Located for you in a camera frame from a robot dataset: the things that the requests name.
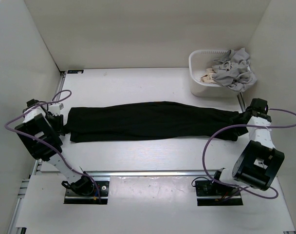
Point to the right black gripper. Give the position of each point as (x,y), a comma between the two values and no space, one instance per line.
(234,120)

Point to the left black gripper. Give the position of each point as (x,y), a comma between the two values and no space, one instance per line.
(59,127)

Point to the black trousers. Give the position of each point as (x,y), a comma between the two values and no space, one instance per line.
(144,121)

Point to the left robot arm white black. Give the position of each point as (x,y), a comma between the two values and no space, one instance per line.
(40,132)

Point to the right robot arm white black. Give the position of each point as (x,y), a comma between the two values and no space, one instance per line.
(259,162)

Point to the grey crumpled garment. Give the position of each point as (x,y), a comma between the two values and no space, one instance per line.
(232,71)

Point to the beige crumpled garment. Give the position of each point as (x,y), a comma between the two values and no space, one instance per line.
(207,77)

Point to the white plastic basket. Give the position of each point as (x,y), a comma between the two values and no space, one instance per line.
(198,62)

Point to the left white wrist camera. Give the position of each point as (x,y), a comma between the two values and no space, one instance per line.
(55,109)

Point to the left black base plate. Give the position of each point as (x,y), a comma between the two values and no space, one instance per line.
(88,197)

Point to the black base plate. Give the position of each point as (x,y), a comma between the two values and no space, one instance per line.
(211,195)
(88,197)

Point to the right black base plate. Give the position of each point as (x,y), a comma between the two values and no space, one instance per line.
(211,195)

